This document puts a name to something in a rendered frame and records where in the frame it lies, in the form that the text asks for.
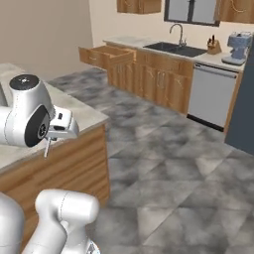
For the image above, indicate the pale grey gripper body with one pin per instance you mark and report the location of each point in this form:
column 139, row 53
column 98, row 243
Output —
column 67, row 132

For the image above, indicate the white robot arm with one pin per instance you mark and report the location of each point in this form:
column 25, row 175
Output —
column 23, row 115

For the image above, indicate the open wooden drawer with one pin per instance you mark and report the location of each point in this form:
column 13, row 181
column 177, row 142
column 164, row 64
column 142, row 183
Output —
column 109, row 57

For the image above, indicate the wooden island cabinet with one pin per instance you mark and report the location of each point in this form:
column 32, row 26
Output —
column 66, row 172

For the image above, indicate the wooden base cupboards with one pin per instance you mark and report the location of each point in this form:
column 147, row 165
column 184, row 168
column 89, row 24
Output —
column 165, row 82

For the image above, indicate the dark sink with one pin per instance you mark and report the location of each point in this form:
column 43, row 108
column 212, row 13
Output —
column 180, row 49

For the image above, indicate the silver dishwasher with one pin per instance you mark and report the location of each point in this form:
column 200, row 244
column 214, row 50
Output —
column 211, row 96

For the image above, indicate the silver tap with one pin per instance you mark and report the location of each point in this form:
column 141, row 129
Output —
column 180, row 33

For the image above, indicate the wooden knife block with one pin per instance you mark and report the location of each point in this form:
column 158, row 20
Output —
column 214, row 47

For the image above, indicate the dark framed window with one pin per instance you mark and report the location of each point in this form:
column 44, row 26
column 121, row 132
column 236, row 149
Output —
column 191, row 11

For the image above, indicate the dark grey fridge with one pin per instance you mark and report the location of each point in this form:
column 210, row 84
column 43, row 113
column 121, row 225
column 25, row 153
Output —
column 243, row 109

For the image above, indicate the blue-grey coffee machine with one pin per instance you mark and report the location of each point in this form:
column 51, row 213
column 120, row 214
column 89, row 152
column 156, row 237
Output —
column 238, row 46

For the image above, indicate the wooden wall cupboard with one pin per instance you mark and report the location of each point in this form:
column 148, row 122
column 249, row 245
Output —
column 139, row 6
column 236, row 10

